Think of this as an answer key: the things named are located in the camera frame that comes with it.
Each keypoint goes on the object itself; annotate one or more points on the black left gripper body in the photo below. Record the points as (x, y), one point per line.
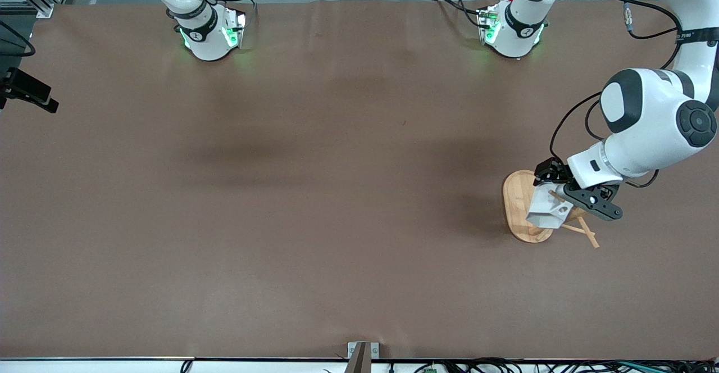
(553, 172)

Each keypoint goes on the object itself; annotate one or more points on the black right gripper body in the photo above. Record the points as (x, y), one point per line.
(25, 87)

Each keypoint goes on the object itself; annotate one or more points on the white faceted cup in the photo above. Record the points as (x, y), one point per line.
(547, 210)

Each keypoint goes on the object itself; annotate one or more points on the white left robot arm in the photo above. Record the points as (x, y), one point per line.
(646, 120)

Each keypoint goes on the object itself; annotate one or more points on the wooden cup rack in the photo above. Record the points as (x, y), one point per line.
(517, 199)

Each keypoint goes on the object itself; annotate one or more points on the brown table cover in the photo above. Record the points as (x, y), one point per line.
(337, 221)

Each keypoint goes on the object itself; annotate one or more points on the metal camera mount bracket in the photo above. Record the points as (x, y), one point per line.
(353, 350)

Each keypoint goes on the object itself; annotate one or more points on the white table edge rail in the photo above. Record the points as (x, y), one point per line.
(84, 366)

